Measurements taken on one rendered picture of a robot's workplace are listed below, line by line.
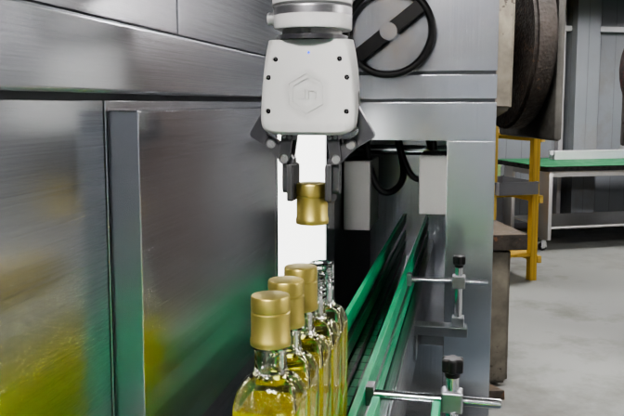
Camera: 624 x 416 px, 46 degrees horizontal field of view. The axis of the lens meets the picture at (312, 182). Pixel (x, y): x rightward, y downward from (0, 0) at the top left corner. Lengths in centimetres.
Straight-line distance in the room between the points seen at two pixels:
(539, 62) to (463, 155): 226
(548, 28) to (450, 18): 225
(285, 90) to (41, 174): 29
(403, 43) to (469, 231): 47
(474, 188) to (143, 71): 118
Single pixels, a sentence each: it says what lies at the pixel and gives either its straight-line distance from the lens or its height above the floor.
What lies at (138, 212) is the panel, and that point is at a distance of 68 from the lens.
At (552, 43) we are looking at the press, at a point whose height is 180.
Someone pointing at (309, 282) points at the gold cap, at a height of 132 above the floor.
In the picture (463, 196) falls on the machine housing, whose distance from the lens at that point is 177.
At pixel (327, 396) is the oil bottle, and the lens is 79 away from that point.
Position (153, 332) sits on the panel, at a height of 128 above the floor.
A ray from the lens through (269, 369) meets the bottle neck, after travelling 65.
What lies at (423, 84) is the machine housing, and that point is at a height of 154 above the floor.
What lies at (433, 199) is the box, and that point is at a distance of 187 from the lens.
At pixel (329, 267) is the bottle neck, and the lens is 86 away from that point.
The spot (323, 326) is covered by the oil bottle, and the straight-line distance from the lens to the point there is 81.
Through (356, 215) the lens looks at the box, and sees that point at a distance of 192.
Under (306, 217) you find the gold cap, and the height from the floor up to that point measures 138.
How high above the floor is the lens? 150
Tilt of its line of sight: 6 degrees down
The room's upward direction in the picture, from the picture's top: straight up
